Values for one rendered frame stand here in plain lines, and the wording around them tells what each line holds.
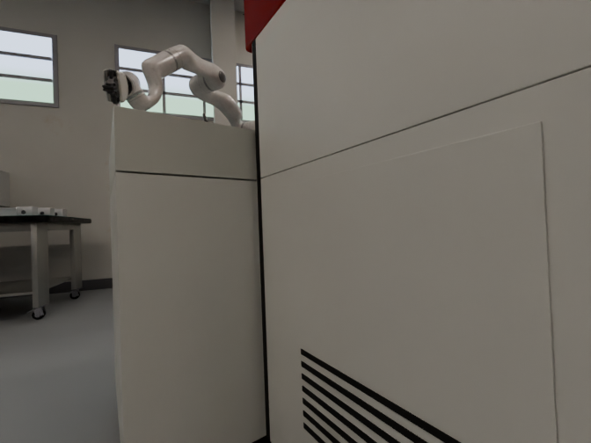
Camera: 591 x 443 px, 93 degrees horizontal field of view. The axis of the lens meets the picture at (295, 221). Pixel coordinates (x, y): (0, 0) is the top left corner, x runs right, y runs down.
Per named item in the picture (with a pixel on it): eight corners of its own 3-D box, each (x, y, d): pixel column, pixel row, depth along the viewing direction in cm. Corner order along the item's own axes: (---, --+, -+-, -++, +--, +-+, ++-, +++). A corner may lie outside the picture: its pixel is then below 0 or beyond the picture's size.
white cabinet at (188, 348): (397, 387, 115) (390, 189, 116) (126, 547, 60) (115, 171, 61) (305, 337, 168) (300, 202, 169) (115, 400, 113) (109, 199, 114)
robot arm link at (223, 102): (259, 143, 177) (239, 147, 185) (264, 128, 181) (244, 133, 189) (202, 80, 137) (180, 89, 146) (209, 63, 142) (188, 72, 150)
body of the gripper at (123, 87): (111, 98, 105) (103, 101, 95) (106, 67, 100) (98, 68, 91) (134, 100, 107) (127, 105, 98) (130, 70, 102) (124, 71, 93)
